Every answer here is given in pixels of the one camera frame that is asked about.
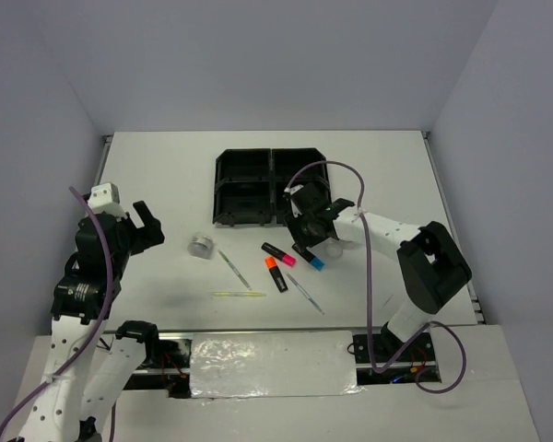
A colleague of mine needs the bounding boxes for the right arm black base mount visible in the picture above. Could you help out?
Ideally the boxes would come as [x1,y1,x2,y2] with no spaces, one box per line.
[352,331,437,367]

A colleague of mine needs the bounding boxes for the wrist white camera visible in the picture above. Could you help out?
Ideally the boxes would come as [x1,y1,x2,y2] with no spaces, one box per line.
[88,182,124,217]
[283,184,303,217]

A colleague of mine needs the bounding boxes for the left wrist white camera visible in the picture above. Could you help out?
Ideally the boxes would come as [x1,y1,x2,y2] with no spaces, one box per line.
[88,182,124,217]

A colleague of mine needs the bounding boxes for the yellow-green clear pen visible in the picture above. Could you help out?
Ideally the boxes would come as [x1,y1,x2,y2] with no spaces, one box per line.
[210,291,266,297]

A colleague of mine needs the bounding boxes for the small clear tape roll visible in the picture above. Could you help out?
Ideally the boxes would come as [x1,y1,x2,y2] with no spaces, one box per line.
[325,243,344,259]

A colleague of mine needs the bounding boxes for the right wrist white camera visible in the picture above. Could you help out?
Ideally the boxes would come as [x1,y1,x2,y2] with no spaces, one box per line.
[283,184,303,217]

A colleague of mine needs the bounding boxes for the silver tape roll in case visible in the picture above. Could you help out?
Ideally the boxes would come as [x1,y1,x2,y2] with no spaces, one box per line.
[187,233,215,260]

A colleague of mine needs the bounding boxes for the pink cap black highlighter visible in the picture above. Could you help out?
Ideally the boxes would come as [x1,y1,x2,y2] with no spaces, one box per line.
[261,242,296,267]

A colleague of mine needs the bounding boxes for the blue cap black highlighter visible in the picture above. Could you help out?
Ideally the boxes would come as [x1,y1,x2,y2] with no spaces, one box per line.
[292,244,324,271]

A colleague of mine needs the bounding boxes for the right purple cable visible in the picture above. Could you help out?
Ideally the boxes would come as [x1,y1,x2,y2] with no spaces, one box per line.
[288,160,466,392]

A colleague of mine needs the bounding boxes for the aluminium rail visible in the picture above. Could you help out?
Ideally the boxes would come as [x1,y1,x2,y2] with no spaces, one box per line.
[96,327,388,378]

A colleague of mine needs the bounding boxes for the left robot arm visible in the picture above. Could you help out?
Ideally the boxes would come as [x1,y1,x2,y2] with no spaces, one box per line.
[16,201,165,441]

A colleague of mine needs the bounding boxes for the black four-compartment organizer tray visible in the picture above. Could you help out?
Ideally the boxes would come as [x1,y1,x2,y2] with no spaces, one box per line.
[212,147,326,227]

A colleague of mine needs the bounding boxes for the purple cable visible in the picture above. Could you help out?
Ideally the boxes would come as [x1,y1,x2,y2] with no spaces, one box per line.
[0,186,116,442]
[288,160,466,392]

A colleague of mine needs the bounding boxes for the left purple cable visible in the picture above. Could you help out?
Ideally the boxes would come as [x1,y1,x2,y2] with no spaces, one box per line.
[0,186,116,442]

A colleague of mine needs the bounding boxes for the large brown-core tape roll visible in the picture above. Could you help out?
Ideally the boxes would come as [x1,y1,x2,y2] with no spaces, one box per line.
[327,238,357,250]

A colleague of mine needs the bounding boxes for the clear pen blue ink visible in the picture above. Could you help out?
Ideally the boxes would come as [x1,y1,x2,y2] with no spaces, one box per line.
[286,272,325,315]

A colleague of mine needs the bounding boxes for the clear pen grey stripes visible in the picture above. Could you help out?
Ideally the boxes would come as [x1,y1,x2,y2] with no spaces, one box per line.
[218,250,253,291]

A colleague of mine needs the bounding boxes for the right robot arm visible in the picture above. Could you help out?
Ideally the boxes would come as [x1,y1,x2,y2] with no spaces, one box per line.
[284,183,472,360]

